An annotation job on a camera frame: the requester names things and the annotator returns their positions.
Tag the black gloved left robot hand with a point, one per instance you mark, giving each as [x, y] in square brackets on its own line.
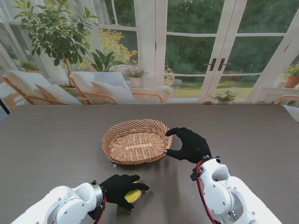
[116, 189]

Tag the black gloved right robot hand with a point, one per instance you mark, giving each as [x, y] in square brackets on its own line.
[194, 147]

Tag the yellow culture dish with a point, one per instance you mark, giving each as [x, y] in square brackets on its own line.
[132, 196]

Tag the oval wicker basket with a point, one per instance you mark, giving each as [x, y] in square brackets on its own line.
[137, 144]

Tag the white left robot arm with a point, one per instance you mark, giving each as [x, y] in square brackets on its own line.
[63, 205]

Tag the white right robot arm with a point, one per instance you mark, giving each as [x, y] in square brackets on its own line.
[229, 193]

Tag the yellow flowers in pale pot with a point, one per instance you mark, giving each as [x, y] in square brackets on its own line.
[167, 95]

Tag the white flowering low plant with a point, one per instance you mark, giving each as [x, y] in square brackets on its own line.
[224, 96]

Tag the flowering plant in white pot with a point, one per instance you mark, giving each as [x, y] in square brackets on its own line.
[135, 81]

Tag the white chair pillow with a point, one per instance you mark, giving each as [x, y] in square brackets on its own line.
[112, 92]
[58, 94]

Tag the white sheet at table corner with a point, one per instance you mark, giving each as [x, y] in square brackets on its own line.
[293, 112]

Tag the white cushioned lounge chair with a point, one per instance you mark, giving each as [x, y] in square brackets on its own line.
[105, 80]
[21, 81]

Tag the large terracotta potted plant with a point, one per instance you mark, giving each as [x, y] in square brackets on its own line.
[292, 81]

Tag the broad-leaf green plant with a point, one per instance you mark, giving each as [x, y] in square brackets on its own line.
[105, 61]

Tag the dark panel at table edge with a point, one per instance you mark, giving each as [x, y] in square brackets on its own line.
[3, 107]

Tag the small plant in terracotta pot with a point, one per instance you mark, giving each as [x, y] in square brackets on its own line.
[29, 66]

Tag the tall leafy potted tree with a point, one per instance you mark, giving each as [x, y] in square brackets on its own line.
[53, 35]

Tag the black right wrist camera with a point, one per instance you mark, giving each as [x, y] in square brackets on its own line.
[194, 174]

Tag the orange chair frame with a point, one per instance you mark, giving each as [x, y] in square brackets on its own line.
[286, 96]

